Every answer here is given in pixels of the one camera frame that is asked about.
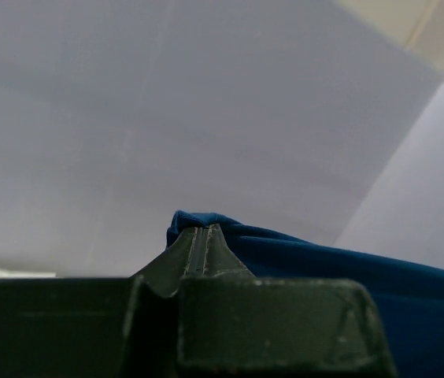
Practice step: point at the blue printed t shirt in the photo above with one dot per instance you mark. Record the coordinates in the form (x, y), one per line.
(409, 296)

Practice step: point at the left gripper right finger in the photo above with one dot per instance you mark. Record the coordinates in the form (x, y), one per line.
(209, 256)

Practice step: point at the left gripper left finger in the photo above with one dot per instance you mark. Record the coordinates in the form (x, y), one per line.
(162, 274)

